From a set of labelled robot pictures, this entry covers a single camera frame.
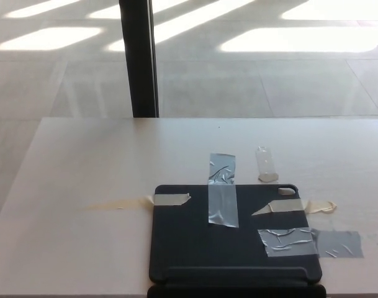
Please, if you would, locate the long grey duct tape strip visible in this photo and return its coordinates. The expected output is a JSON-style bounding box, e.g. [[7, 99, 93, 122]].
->
[[207, 153, 240, 228]]

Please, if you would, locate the beige masking tape long tail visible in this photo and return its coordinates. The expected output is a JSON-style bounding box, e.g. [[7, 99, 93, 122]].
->
[[80, 192, 191, 210]]

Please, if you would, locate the black window frame post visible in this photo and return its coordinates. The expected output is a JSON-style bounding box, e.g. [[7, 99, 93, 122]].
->
[[119, 0, 160, 119]]

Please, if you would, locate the wide wrinkled grey tape strip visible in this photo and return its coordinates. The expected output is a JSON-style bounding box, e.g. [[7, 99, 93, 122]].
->
[[257, 227, 364, 259]]

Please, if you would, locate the black folding tablet cover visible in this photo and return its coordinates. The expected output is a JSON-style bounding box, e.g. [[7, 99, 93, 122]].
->
[[146, 184, 327, 298]]

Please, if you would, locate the beige masking tape crumpled end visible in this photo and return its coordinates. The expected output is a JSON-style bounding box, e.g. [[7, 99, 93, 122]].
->
[[251, 199, 338, 216]]

